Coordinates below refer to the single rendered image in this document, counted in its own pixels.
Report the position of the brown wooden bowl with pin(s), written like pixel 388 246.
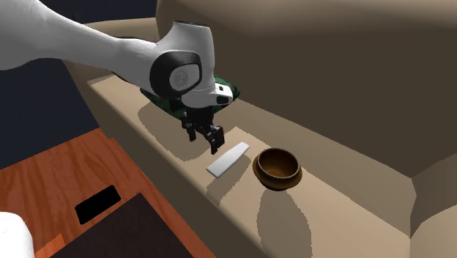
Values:
pixel 277 177

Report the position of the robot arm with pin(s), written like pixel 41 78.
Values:
pixel 107 53

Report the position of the dark green round object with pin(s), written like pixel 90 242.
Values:
pixel 160 105

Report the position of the beige sofa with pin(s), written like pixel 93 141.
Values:
pixel 321 89

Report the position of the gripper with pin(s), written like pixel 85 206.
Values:
pixel 200 118

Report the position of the white flat rectangular slab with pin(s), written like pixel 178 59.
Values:
pixel 228 159

